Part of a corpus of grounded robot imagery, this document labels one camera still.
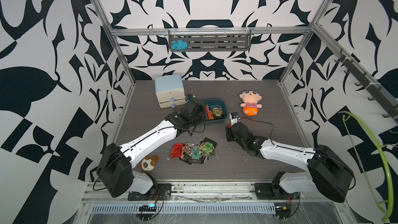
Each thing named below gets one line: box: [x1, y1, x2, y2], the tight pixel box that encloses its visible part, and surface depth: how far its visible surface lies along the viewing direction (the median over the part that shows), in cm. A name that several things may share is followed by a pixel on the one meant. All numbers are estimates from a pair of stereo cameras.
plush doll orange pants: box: [238, 90, 263, 117], surface depth 104 cm
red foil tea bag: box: [171, 143, 183, 159], surface depth 87 cm
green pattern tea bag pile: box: [179, 136, 219, 166], surface depth 86 cm
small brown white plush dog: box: [137, 155, 160, 173], surface depth 81 cm
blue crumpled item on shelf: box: [170, 39, 189, 53], surface depth 93 cm
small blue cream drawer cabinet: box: [154, 74, 186, 109], surface depth 99 cm
